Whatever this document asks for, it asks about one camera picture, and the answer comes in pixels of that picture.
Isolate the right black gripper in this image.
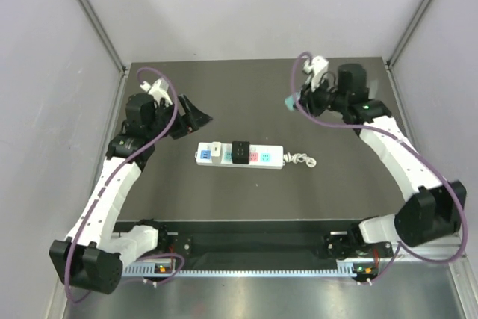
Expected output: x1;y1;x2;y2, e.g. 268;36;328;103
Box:
294;75;348;118

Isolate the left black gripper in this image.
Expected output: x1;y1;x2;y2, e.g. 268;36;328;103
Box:
147;93;213;141

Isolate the teal charger block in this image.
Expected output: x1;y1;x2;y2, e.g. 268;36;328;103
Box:
285;95;299;111

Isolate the white cube adapter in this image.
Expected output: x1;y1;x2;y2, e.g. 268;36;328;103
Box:
211;141;222;161

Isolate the white power strip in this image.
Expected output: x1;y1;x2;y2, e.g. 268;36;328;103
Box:
195;142;285;170

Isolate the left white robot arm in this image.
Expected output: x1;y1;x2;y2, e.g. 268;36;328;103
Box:
49;93;213;294

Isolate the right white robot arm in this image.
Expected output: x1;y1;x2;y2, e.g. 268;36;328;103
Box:
294;57;466;256

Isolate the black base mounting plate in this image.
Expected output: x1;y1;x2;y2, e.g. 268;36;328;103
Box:
164;220;393;271

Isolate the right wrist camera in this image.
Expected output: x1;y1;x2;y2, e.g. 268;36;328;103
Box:
302;56;329;92

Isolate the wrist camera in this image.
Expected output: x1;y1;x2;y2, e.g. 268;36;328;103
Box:
140;78;173;107
302;56;329;92

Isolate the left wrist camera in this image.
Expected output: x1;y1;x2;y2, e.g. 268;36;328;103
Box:
140;78;173;107

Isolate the white power strip cord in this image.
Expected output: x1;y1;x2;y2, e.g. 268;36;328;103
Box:
282;152;317;168

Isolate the grey slotted cable duct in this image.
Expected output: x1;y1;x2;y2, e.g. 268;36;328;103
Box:
122;261;378;277

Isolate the left aluminium frame post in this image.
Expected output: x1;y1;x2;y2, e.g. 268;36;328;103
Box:
77;0;127;74

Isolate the aluminium frame post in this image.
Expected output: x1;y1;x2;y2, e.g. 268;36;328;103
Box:
385;0;434;69
77;0;127;74

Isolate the right aluminium frame post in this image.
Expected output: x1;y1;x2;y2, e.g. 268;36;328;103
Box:
385;0;434;69

